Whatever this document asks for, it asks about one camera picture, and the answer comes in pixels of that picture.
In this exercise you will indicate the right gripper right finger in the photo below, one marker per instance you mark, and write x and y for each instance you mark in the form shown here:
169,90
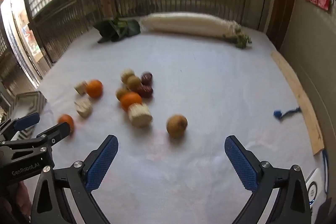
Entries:
261,178

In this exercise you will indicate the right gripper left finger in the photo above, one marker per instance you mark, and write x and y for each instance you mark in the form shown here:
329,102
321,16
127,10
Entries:
50,204

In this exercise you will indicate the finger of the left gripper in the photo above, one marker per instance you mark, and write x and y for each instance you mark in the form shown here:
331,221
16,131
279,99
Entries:
53,132
10,127

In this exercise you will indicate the orange tangerine with stem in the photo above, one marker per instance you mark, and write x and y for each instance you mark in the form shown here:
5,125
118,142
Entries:
68,119

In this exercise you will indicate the brown longan front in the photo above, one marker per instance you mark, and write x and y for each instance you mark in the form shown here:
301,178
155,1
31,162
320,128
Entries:
120,92

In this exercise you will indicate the large corn cob piece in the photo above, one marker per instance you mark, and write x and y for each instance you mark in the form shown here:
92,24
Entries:
139,115

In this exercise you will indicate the large brown longan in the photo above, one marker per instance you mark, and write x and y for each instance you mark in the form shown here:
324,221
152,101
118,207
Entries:
176,126

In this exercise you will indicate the striped white cardboard tray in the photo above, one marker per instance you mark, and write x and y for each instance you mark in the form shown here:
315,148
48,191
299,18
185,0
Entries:
23,105

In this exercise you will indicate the wooden board strip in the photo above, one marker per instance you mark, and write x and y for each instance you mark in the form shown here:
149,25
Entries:
310,118

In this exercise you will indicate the corn cob piece back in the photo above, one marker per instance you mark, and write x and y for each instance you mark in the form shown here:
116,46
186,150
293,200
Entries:
125,74

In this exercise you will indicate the brown longan back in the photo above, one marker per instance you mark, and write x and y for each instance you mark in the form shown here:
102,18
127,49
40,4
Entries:
133,82

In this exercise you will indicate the red jujube front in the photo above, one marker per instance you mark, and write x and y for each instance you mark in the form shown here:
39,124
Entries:
145,91

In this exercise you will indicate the red jujube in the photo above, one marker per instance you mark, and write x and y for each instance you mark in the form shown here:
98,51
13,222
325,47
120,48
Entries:
147,78
145,91

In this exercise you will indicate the red jujube back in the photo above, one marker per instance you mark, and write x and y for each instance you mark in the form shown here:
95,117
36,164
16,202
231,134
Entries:
147,78

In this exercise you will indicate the green leafy vegetable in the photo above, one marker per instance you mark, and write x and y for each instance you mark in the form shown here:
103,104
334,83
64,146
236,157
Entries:
114,30

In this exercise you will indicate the white daikon radish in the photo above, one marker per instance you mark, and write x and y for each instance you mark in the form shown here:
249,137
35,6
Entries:
196,24

